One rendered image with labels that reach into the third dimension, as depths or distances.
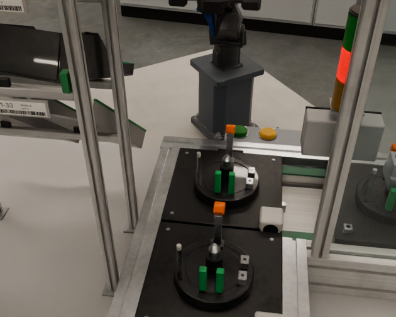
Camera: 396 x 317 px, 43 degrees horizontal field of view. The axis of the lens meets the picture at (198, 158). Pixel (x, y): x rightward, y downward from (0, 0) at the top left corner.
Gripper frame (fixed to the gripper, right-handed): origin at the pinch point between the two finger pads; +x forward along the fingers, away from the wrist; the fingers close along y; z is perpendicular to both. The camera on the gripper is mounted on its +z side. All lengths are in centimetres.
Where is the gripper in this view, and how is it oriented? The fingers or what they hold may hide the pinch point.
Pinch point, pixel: (215, 21)
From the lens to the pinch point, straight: 109.1
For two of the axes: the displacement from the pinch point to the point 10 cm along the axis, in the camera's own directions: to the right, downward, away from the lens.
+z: -1.4, 6.2, -7.8
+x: 0.0, 7.8, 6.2
